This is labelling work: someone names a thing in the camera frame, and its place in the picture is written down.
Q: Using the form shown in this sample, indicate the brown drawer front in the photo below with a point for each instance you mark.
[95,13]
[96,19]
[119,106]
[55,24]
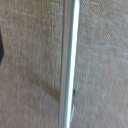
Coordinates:
[26,66]

